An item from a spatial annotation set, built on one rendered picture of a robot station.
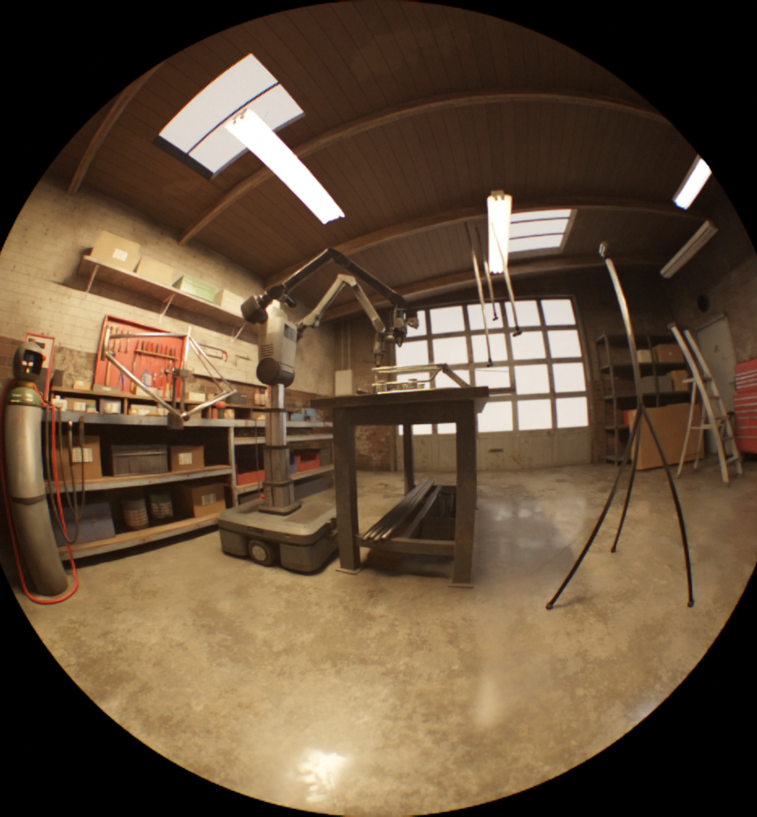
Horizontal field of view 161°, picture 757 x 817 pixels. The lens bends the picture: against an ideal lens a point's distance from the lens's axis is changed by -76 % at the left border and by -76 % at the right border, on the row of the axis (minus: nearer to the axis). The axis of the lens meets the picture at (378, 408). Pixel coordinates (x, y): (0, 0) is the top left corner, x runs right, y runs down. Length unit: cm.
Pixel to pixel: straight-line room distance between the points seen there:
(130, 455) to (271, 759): 158
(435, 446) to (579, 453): 243
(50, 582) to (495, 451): 486
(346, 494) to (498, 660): 96
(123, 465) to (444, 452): 410
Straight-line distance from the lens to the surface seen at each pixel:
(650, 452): 418
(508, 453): 443
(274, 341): 157
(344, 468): 128
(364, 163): 266
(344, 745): 81
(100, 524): 183
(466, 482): 114
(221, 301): 296
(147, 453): 184
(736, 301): 514
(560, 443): 460
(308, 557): 140
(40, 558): 156
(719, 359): 544
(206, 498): 211
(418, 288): 431
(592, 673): 101
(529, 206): 333
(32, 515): 150
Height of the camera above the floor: 74
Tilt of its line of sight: 4 degrees up
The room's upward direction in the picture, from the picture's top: 2 degrees counter-clockwise
